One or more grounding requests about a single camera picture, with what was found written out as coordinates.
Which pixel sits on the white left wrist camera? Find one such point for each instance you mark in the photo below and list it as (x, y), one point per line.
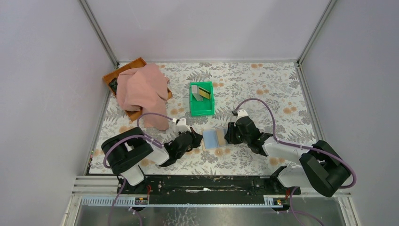
(181, 125)

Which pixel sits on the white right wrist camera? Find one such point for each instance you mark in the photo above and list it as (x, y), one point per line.
(239, 114)

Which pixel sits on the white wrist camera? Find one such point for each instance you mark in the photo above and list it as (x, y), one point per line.
(239, 114)
(181, 125)

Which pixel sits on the gold grey striped card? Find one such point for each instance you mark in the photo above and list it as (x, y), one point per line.
(204, 93)

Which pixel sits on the beige card holder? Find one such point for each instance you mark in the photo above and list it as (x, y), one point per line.
(214, 138)

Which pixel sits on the green plastic bin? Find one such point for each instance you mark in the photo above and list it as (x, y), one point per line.
(207, 105)

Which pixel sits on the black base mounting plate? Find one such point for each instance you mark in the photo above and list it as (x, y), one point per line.
(216, 187)

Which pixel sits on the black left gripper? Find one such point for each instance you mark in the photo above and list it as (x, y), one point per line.
(193, 140)

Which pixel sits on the pink cloth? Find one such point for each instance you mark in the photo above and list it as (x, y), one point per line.
(143, 88)

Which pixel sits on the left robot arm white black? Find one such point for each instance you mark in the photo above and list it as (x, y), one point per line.
(124, 152)

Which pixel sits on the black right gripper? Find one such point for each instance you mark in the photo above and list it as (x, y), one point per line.
(234, 133)

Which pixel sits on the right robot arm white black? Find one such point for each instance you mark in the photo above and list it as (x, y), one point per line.
(318, 167)

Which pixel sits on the brown wooden tray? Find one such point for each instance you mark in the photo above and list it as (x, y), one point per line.
(111, 82)

